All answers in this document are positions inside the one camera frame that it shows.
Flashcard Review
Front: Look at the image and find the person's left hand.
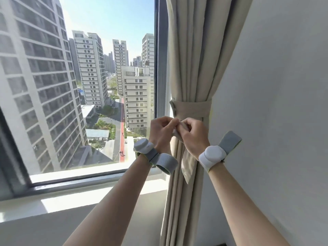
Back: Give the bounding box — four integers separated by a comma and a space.
148, 116, 180, 154

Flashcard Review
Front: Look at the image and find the person's right hand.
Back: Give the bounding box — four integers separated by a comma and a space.
177, 118, 210, 161

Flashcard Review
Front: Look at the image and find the beige curtain strap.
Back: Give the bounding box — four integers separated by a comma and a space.
169, 99, 213, 120
172, 120, 198, 185

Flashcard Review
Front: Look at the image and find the beige curtain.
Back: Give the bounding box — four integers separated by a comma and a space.
159, 0, 254, 246

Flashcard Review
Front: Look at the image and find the person's left forearm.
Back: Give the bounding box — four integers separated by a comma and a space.
63, 153, 152, 246

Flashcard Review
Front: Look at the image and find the person's right forearm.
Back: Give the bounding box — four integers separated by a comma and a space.
207, 161, 291, 246

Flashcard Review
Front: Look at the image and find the white grey wrist tracker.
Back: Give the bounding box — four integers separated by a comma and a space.
133, 138, 179, 175
198, 130, 243, 173

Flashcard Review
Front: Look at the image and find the distant white tower building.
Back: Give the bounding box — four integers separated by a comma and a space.
142, 33, 155, 100

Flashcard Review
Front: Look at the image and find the slim white tower building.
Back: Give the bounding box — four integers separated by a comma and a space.
112, 39, 128, 96

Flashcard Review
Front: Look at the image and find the white window sill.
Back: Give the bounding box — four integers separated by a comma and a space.
0, 174, 169, 223

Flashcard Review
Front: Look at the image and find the large grey apartment building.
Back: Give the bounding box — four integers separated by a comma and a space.
0, 0, 87, 175

